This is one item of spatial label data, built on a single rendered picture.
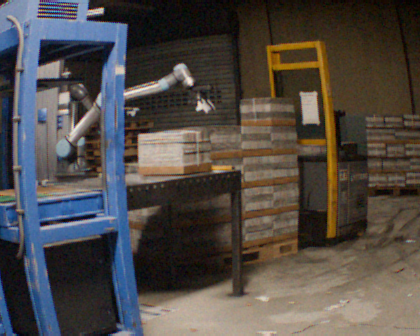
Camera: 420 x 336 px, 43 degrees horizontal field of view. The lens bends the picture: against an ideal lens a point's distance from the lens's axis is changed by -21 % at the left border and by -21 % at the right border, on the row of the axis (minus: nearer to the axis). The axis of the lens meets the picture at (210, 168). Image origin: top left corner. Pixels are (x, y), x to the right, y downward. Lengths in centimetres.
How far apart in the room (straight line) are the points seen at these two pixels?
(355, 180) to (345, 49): 580
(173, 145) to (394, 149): 602
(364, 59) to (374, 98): 77
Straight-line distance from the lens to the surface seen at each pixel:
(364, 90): 1111
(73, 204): 266
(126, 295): 274
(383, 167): 934
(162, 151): 368
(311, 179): 580
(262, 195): 510
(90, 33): 254
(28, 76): 224
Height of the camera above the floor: 102
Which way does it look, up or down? 3 degrees down
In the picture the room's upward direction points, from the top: 2 degrees counter-clockwise
